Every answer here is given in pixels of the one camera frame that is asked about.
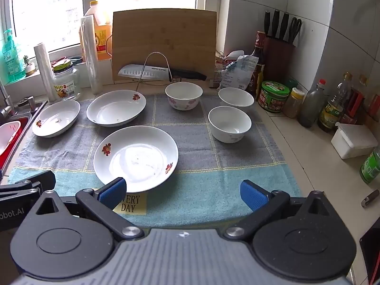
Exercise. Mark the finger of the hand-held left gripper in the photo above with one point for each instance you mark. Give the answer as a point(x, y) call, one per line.
point(38, 179)

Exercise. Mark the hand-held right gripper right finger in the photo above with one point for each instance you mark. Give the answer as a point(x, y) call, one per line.
point(253, 197)

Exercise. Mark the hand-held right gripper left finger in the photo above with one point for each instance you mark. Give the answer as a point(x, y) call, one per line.
point(112, 193)

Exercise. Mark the white fruit print plate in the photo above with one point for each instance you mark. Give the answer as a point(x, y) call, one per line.
point(56, 118)
point(136, 154)
point(115, 109)

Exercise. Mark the white pink floral bowl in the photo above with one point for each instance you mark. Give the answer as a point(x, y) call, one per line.
point(184, 92)

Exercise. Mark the red wash basin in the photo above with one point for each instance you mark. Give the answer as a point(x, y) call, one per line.
point(16, 130)

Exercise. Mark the steel sink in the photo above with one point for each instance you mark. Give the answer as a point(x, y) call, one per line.
point(37, 108)

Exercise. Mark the grey blue checked towel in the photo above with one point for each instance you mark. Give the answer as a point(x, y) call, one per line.
point(193, 154)

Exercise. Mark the metal sink knob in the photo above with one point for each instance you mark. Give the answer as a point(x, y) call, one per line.
point(30, 101)

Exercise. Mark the metal faucet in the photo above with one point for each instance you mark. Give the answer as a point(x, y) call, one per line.
point(6, 107)

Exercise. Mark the labelled glass jar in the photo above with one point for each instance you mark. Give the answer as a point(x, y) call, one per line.
point(66, 86)

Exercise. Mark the yellow lid spice jar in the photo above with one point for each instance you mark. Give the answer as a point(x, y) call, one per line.
point(292, 107)

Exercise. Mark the cloudy glass bottle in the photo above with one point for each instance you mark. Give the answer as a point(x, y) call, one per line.
point(310, 109)

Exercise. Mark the short plastic wrap roll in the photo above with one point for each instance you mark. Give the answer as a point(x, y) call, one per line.
point(44, 71)

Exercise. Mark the green lid sauce jar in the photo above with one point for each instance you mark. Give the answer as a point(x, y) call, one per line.
point(274, 90)

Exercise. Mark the small potted plant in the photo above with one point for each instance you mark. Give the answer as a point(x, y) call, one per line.
point(29, 69)

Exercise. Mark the yellow red packet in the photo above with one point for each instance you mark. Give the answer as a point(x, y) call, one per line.
point(260, 86)

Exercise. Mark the green label oil bottle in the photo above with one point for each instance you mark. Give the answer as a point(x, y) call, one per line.
point(331, 115)

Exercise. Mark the white plastic container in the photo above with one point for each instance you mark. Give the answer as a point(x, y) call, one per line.
point(353, 142)

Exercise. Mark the small metal tool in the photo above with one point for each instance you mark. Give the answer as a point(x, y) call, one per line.
point(369, 198)

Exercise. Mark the green dish soap bottle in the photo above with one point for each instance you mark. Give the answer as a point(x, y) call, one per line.
point(12, 62)

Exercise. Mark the white printed packet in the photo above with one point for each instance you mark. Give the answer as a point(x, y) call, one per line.
point(237, 74)

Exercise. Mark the black glossy panel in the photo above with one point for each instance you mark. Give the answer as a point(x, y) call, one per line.
point(371, 249)

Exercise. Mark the tall plastic wrap roll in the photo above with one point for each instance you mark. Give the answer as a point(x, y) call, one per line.
point(90, 56)

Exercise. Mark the red white packet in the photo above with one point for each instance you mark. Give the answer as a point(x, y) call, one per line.
point(220, 65)

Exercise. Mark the dark red knife block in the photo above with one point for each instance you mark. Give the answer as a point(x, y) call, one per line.
point(279, 62)

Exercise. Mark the dark soy sauce bottle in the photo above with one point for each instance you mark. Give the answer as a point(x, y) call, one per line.
point(258, 53)

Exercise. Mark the orange cooking oil bottle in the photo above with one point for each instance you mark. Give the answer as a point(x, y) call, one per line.
point(101, 32)

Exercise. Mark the bamboo cutting board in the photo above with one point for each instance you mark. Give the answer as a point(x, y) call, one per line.
point(163, 35)

